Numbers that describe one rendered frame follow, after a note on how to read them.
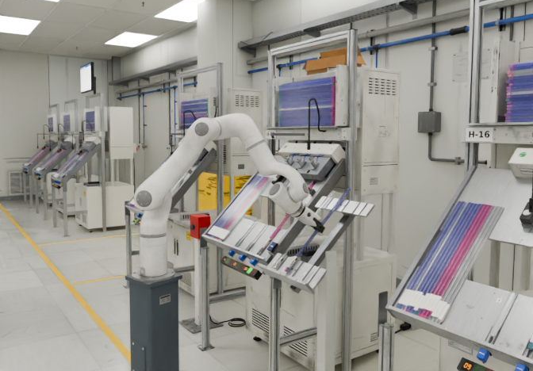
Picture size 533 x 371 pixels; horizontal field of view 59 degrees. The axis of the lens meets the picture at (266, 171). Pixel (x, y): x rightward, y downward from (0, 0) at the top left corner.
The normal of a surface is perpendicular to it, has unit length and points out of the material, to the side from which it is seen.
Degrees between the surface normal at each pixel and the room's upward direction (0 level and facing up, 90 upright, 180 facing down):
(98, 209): 90
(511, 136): 90
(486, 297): 44
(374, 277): 90
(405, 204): 90
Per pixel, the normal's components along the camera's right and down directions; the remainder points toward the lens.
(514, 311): -0.57, -0.69
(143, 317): -0.66, 0.05
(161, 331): 0.75, 0.05
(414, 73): -0.82, 0.04
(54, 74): 0.57, 0.07
